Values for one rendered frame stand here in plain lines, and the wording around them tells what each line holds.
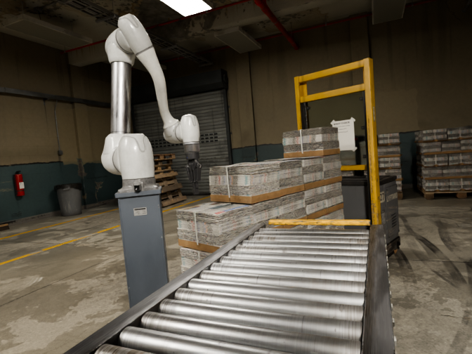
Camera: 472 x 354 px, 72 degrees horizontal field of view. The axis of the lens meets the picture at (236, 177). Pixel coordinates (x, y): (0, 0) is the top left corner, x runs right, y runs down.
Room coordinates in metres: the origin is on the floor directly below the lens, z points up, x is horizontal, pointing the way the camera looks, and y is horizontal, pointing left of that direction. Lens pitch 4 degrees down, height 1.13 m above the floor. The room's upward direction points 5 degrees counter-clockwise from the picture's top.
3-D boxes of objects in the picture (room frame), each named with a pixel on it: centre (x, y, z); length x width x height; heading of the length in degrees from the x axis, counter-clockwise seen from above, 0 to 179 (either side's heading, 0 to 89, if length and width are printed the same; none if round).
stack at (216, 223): (2.25, -0.15, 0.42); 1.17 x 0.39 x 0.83; 136
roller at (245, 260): (0.97, -0.14, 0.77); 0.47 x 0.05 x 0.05; 67
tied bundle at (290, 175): (2.36, -0.25, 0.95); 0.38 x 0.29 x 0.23; 45
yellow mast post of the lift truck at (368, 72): (2.86, -1.20, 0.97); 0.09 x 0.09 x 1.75; 46
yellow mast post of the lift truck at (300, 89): (3.32, -0.72, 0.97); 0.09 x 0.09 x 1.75; 46
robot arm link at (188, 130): (1.86, 0.24, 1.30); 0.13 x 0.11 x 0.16; 42
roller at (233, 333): (0.61, 0.02, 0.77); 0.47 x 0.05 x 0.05; 67
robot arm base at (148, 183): (1.58, 0.47, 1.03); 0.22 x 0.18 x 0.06; 11
